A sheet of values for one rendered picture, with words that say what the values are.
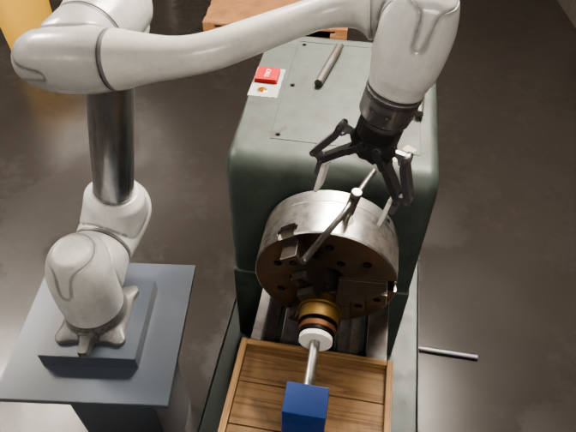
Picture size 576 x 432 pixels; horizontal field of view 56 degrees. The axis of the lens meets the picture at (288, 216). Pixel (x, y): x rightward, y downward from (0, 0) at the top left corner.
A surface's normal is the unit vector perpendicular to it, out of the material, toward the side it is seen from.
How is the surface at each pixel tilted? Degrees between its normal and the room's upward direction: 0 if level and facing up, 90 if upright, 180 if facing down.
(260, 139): 0
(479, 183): 0
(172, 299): 0
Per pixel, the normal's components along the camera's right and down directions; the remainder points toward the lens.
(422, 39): -0.13, 0.61
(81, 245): -0.07, -0.57
